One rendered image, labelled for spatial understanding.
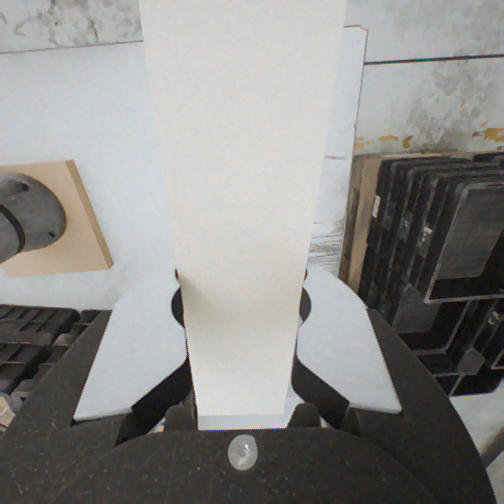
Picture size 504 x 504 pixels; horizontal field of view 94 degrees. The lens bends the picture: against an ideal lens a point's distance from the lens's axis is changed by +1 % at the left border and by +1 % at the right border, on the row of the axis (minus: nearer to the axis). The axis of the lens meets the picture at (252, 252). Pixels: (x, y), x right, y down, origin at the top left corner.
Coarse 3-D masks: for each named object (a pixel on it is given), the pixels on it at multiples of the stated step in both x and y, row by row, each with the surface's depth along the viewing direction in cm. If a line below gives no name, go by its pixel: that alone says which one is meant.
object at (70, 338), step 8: (88, 312) 61; (96, 312) 61; (80, 320) 59; (88, 320) 59; (72, 328) 58; (80, 328) 56; (184, 328) 59; (64, 336) 53; (72, 336) 53; (192, 376) 62; (192, 384) 63; (192, 392) 64; (192, 400) 66; (192, 408) 67; (192, 416) 68
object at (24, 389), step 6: (24, 384) 43; (30, 384) 43; (36, 384) 43; (18, 390) 42; (24, 390) 42; (30, 390) 42; (12, 396) 42; (18, 396) 43; (24, 396) 43; (18, 402) 43; (180, 402) 47
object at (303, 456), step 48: (192, 432) 5; (240, 432) 5; (288, 432) 5; (336, 432) 5; (96, 480) 4; (144, 480) 4; (192, 480) 4; (240, 480) 4; (288, 480) 4; (336, 480) 4; (384, 480) 4
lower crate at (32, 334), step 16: (0, 304) 59; (0, 320) 56; (16, 320) 56; (32, 320) 56; (48, 320) 58; (64, 320) 58; (0, 336) 51; (16, 336) 52; (32, 336) 52; (48, 336) 53
